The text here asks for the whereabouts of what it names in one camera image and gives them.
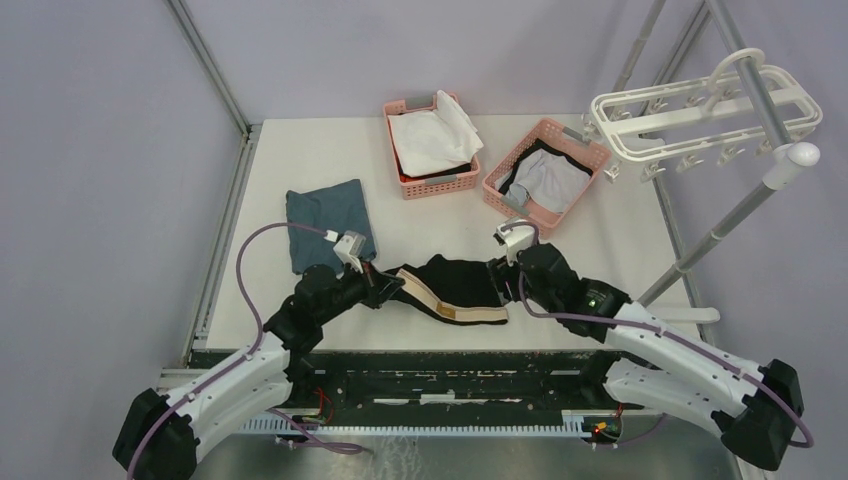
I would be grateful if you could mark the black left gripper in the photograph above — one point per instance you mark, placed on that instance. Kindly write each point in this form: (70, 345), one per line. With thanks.
(380, 285)

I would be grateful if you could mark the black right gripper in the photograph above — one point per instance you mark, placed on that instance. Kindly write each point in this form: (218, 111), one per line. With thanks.
(503, 272)

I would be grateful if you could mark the black underwear beige waistband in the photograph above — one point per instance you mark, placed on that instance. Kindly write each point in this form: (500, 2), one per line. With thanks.
(453, 292)

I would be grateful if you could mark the white clip hanger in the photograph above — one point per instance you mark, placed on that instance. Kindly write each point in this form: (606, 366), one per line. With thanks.
(684, 120)

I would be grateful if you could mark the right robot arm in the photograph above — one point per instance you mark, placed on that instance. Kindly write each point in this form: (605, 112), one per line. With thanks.
(754, 410)

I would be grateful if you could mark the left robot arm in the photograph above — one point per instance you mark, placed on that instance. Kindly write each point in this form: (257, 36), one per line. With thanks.
(166, 436)

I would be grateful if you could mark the pink basket with underwear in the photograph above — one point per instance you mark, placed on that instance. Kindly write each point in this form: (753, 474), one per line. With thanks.
(549, 134)

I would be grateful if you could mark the light grey underwear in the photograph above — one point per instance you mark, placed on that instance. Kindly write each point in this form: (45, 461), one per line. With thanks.
(551, 179)

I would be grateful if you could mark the folded blue-grey cloth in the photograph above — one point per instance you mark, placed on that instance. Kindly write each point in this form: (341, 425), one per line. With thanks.
(340, 208)

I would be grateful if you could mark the pink basket with white cloth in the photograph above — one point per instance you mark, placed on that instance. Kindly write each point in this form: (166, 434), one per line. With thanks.
(450, 181)

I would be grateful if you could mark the white crumpled cloth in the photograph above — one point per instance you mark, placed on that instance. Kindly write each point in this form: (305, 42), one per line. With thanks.
(434, 140)

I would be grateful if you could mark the metal drying rack stand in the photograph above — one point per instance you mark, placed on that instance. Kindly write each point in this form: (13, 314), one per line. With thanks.
(790, 158)

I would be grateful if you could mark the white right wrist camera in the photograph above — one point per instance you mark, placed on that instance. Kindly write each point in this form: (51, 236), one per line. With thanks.
(516, 237)

